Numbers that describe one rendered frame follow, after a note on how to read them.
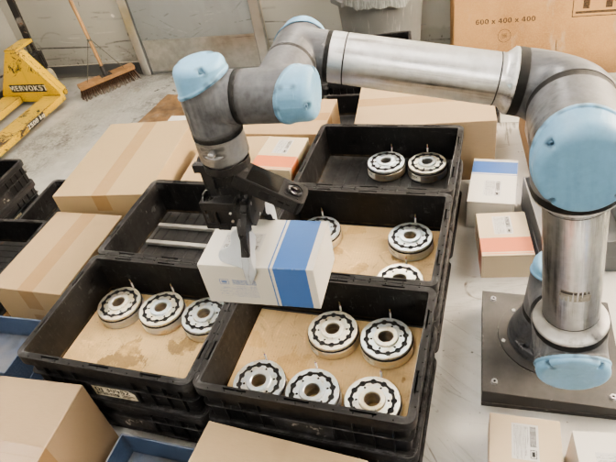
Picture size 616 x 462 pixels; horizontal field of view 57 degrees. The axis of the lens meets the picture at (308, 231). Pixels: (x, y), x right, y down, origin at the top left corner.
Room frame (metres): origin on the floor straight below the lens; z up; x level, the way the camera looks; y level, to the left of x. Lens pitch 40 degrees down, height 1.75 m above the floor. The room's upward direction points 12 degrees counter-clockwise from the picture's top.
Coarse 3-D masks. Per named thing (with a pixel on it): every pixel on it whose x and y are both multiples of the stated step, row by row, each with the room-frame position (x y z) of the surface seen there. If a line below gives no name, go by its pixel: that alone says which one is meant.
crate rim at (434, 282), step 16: (336, 192) 1.11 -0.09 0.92; (352, 192) 1.10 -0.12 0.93; (368, 192) 1.08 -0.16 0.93; (384, 192) 1.07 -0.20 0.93; (400, 192) 1.06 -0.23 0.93; (416, 192) 1.04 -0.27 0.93; (432, 192) 1.03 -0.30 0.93; (448, 208) 0.96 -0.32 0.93; (448, 224) 0.92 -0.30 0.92; (336, 272) 0.84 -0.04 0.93
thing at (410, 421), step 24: (384, 288) 0.77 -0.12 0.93; (408, 288) 0.75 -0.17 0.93; (432, 288) 0.74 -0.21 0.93; (432, 312) 0.68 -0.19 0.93; (216, 336) 0.73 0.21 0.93; (216, 384) 0.62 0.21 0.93; (288, 408) 0.55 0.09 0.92; (312, 408) 0.54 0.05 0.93; (336, 408) 0.53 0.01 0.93; (408, 408) 0.50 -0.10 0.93
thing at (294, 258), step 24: (216, 240) 0.76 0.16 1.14; (264, 240) 0.74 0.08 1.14; (288, 240) 0.72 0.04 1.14; (312, 240) 0.71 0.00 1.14; (216, 264) 0.70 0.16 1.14; (264, 264) 0.68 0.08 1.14; (288, 264) 0.67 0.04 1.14; (312, 264) 0.66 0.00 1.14; (216, 288) 0.70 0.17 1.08; (240, 288) 0.69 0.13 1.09; (264, 288) 0.67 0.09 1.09; (288, 288) 0.66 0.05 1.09; (312, 288) 0.64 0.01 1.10
